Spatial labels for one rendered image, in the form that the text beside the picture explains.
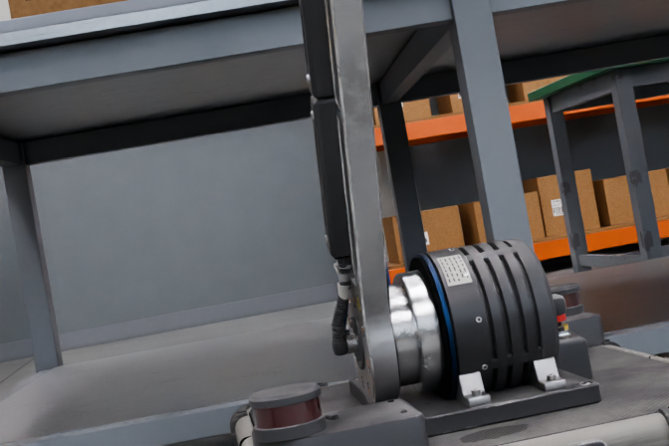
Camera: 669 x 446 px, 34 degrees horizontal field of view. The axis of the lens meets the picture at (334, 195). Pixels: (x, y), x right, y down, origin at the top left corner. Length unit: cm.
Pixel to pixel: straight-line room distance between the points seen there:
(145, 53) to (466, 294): 75
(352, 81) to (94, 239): 543
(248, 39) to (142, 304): 478
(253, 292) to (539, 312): 529
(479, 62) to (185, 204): 478
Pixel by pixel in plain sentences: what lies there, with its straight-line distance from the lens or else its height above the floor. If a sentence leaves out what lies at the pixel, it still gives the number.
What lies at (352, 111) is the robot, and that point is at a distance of 106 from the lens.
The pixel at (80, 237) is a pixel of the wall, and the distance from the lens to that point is 644.
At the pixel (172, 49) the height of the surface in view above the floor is 77.
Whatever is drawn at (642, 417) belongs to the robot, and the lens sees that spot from 110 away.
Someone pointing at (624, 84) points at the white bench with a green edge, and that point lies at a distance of 342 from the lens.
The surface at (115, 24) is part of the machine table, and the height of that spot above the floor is 82.
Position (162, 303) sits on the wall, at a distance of 642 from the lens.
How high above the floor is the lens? 47
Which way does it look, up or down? 1 degrees up
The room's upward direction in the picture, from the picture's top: 10 degrees counter-clockwise
